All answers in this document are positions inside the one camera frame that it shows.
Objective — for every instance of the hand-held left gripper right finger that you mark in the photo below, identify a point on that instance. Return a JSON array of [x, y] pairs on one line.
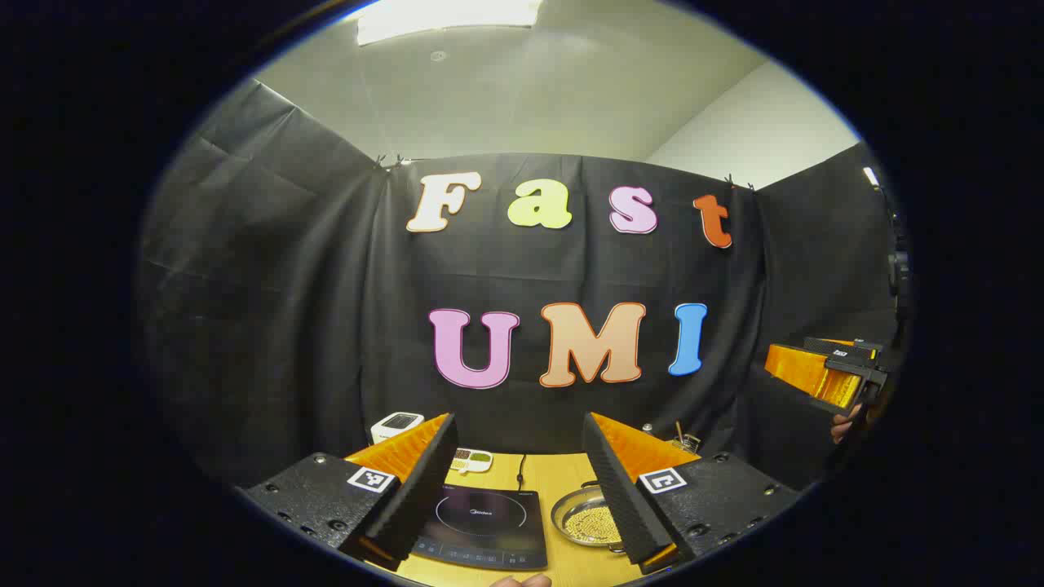
[[624, 505]]

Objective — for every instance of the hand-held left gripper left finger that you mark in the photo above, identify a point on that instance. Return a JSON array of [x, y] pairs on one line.
[[420, 497]]

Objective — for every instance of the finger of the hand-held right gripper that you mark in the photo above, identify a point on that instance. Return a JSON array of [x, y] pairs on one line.
[[811, 375], [848, 349]]

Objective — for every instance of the stainless steel pot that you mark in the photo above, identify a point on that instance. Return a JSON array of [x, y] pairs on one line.
[[571, 499]]

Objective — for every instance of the black induction cooktop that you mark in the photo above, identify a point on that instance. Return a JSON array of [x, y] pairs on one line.
[[489, 522]]

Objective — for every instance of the pile of yellow soybeans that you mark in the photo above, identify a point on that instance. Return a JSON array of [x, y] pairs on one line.
[[589, 523]]

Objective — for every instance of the white divided bean dish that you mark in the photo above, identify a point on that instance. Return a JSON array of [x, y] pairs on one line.
[[473, 461]]

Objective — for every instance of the white toaster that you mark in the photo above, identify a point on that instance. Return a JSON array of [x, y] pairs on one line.
[[395, 425]]

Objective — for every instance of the ceiling light panel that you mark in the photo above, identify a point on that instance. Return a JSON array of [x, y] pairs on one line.
[[449, 16]]

